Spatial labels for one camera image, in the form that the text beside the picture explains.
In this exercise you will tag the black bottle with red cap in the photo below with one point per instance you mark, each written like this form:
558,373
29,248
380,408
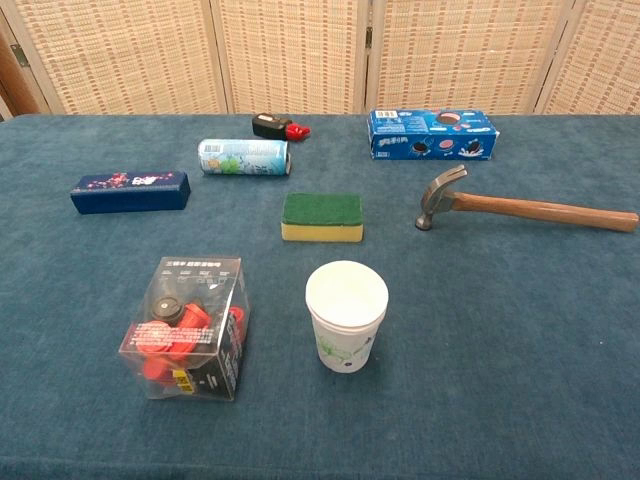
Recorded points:
270,127

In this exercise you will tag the light blue drink can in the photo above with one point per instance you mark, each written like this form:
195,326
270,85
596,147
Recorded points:
240,157

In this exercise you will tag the dark blue rectangular box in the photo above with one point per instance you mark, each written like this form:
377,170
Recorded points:
130,197

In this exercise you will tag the brown wooden door frame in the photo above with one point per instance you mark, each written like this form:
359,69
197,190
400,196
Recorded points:
15,85

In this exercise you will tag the blue table cloth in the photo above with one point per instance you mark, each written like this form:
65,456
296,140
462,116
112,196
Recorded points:
500,350

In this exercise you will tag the woven folding screen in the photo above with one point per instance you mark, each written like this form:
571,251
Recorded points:
290,50

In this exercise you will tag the white paper cup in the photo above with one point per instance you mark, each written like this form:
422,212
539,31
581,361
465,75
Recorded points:
345,300

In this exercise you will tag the green and yellow sponge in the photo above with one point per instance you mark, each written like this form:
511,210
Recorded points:
320,210

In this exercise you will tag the clear box with red parts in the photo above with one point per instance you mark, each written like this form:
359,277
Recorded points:
190,330

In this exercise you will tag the blue Oreo cookie box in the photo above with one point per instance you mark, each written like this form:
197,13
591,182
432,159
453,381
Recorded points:
430,145

